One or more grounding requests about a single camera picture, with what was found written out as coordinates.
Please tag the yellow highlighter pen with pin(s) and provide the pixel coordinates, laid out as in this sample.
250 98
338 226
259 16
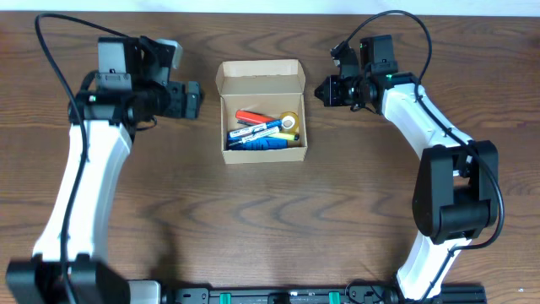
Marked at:
285 136

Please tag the blue plastic holder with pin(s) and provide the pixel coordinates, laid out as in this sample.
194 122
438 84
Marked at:
261 144

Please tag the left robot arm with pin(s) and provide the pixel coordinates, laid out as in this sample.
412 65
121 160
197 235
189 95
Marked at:
127 93

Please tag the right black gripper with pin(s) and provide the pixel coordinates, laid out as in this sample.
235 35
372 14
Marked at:
332 95

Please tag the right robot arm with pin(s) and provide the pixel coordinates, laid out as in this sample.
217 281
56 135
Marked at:
456 194

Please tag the black whiteboard marker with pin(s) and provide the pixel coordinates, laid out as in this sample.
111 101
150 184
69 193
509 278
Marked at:
254 136

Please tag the blue whiteboard marker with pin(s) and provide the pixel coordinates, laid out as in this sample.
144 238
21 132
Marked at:
254 129

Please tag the open cardboard box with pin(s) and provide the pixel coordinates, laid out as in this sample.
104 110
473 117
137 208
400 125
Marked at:
272 88

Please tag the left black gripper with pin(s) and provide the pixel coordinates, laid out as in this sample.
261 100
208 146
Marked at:
175 108

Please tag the yellow tape roll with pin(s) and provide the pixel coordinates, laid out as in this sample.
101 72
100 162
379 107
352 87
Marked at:
290 121

